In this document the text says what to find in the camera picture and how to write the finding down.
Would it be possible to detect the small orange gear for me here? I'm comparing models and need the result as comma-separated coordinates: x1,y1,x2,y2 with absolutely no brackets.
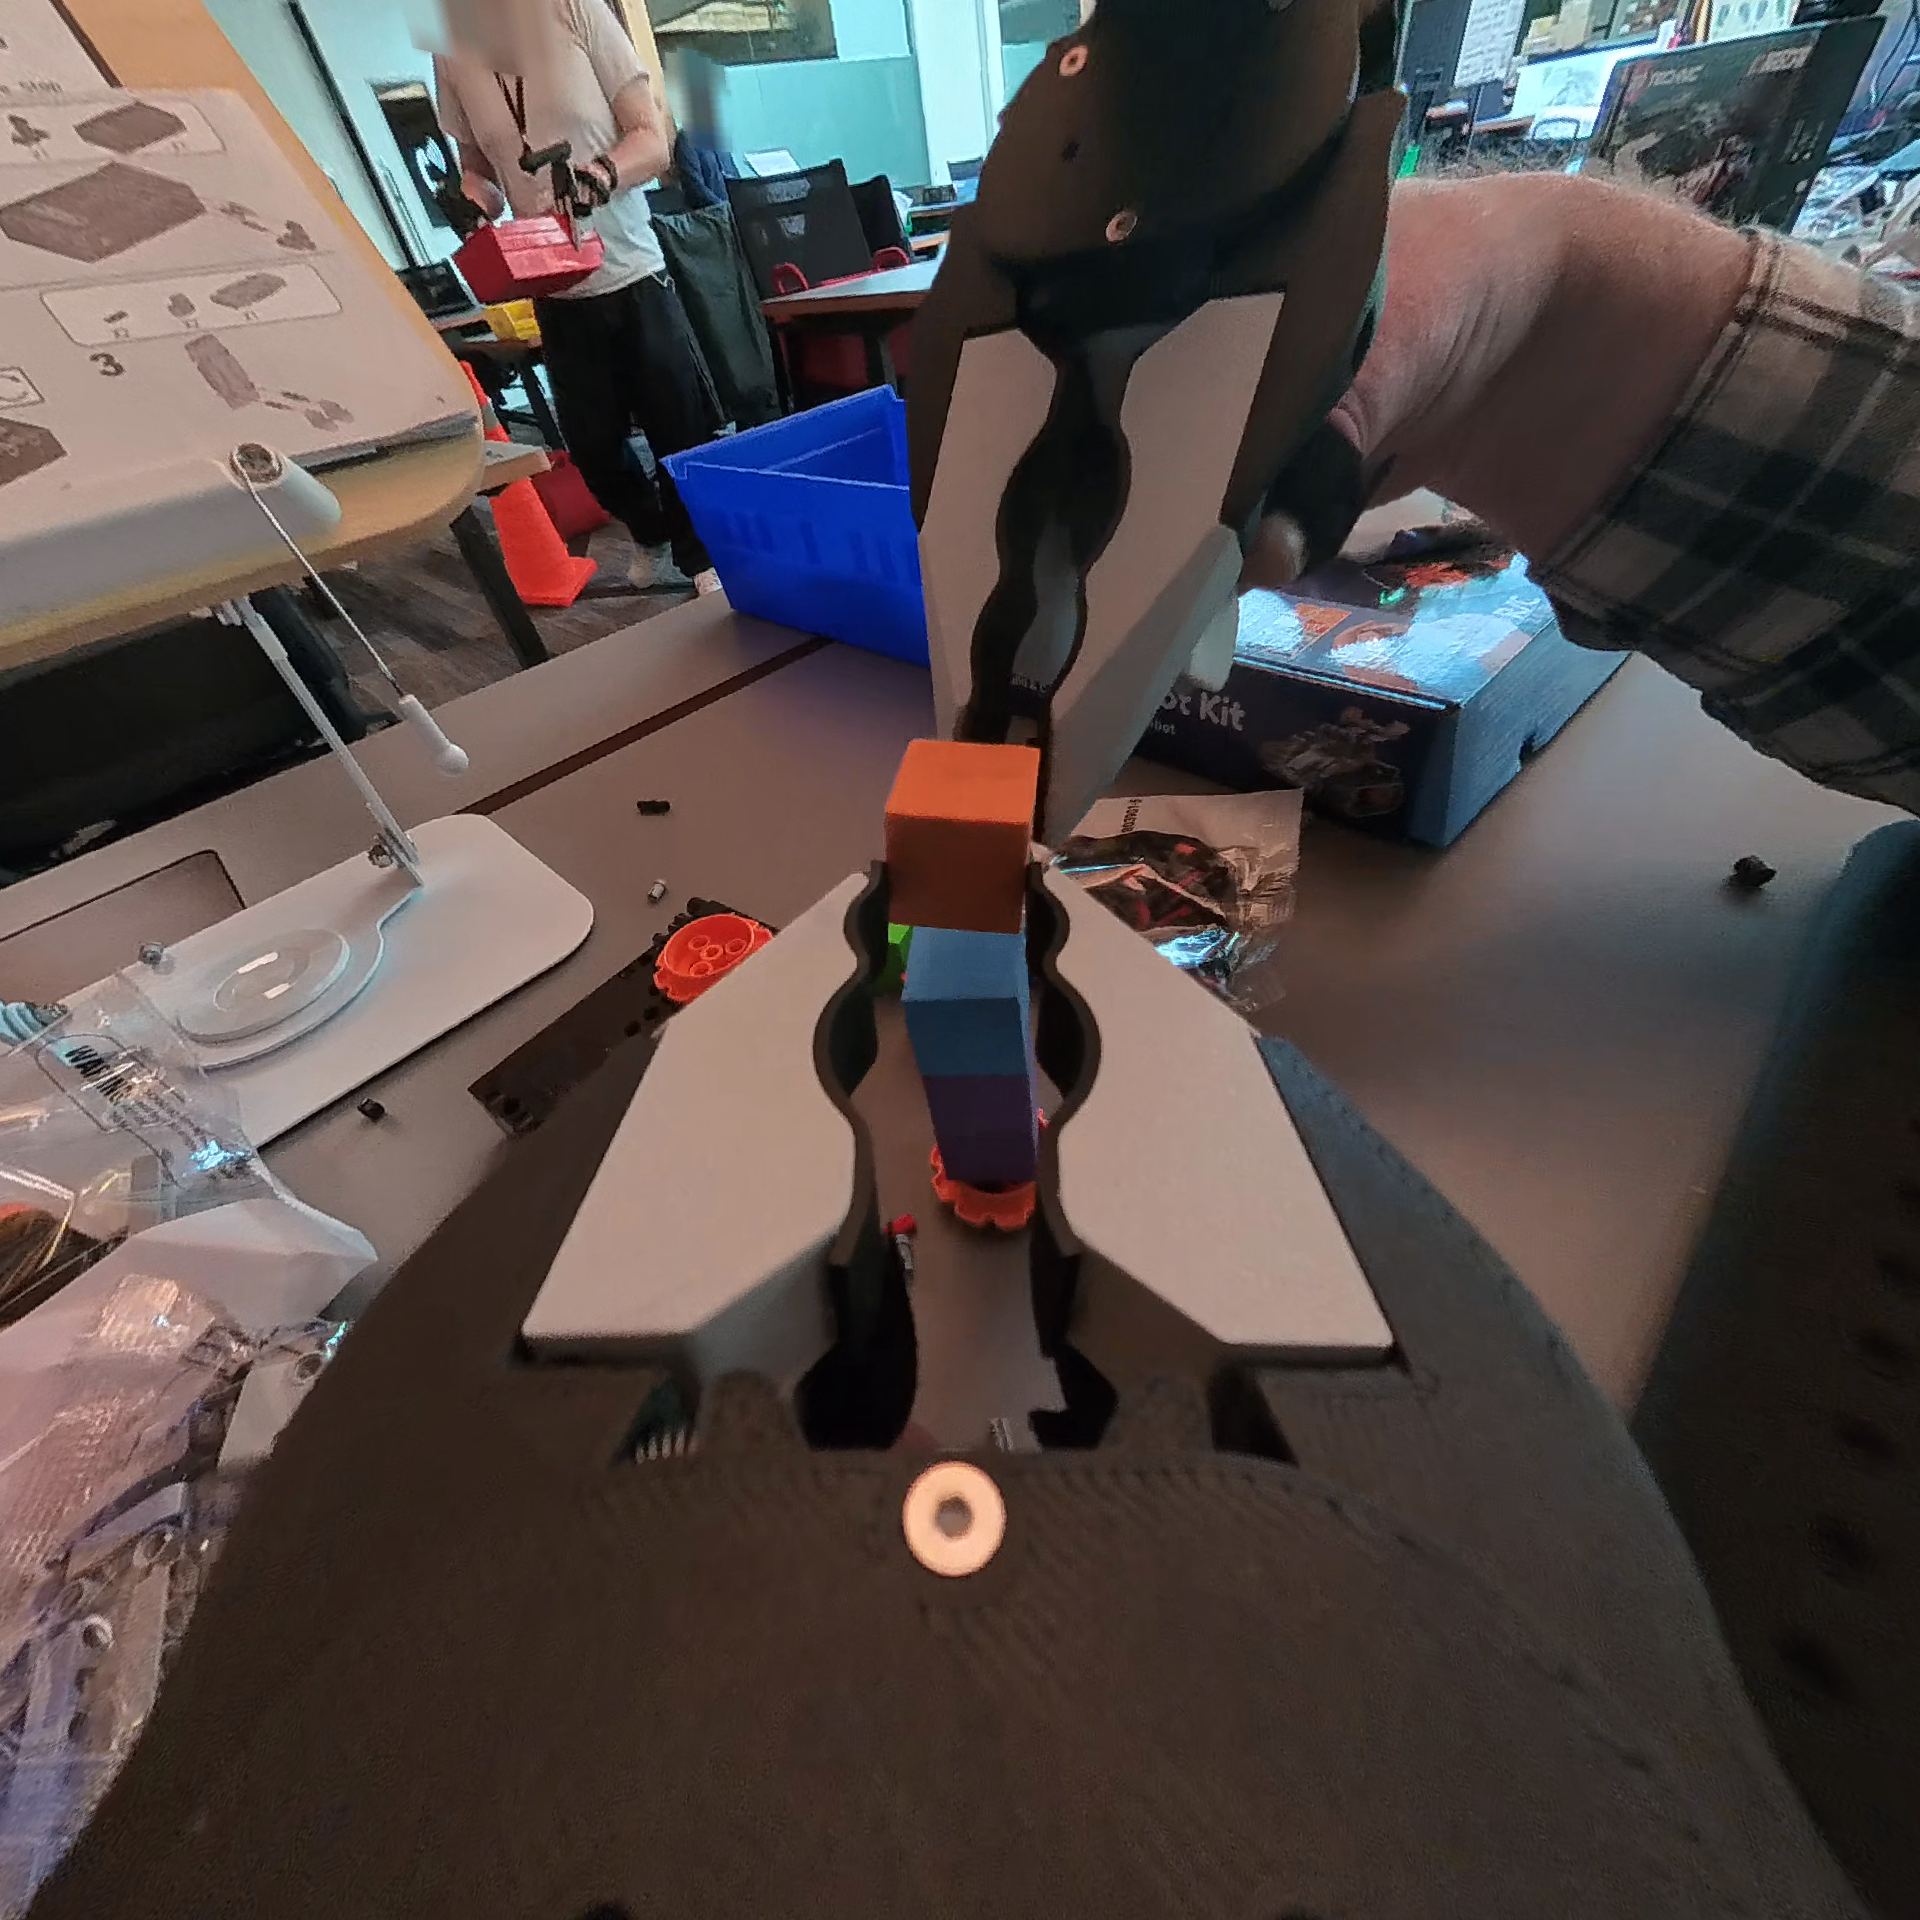
930,1141,1040,1235

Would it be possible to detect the person's right hand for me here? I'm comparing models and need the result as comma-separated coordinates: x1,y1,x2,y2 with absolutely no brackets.
1256,167,1759,594

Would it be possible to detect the clear bag of dark parts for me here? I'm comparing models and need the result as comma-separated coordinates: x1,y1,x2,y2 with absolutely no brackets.
1051,786,1308,1014

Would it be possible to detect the black office chair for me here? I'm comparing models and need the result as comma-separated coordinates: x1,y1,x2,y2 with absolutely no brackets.
726,156,907,289

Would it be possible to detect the person's right forearm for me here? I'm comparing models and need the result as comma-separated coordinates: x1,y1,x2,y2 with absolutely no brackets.
1537,224,1920,819

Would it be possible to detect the instruction booklet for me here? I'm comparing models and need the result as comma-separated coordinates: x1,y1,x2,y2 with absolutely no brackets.
0,0,482,497

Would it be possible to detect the orange cube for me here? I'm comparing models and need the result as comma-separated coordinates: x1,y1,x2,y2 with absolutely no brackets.
885,738,1045,936

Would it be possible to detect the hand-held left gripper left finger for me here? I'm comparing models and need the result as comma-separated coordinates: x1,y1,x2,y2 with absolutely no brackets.
518,861,907,1382

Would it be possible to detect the red box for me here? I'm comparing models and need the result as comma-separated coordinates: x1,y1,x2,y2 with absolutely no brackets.
453,214,606,301

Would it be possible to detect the large orange gear wheel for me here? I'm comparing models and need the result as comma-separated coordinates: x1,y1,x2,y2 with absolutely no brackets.
652,914,779,1003

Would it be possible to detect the blue cube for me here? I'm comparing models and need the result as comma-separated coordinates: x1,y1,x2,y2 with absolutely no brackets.
905,925,1039,1081

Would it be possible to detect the blue plastic bin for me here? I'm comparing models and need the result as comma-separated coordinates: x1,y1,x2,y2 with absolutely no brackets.
662,386,936,670

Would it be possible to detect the black toy set box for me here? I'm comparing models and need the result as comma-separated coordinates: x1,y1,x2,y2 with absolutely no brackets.
1587,14,1890,233

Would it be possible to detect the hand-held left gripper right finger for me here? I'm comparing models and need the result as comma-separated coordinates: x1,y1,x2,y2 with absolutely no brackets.
1024,863,1401,1374

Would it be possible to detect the clear bag of grey parts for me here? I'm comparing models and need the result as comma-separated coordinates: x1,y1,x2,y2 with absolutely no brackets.
0,1274,355,1802

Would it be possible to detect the orange traffic cone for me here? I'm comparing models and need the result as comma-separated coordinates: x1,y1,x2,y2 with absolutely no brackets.
462,359,601,609

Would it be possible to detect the blue robot kit box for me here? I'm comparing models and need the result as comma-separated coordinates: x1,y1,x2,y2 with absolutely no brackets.
1133,524,1630,850

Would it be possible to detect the white book stand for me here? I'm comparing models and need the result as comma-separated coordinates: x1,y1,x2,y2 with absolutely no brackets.
0,444,599,1145

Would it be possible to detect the grey desk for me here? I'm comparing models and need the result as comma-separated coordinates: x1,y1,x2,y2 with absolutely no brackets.
0,494,1920,1502

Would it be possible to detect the purple cube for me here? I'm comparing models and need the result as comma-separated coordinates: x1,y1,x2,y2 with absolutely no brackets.
919,1067,1040,1190

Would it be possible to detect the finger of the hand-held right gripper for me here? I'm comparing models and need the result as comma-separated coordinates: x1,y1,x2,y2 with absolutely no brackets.
1039,287,1290,839
914,326,1090,751

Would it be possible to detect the beige table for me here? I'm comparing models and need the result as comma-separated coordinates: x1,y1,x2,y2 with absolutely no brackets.
0,433,550,677

